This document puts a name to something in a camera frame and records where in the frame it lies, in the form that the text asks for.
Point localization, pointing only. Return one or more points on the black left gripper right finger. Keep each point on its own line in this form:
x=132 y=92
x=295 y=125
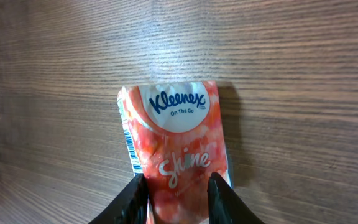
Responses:
x=225 y=206

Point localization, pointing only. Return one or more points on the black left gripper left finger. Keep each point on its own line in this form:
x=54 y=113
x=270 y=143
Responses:
x=130 y=206

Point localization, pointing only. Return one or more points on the red Kleenex tissue pack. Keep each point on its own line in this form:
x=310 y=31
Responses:
x=175 y=138

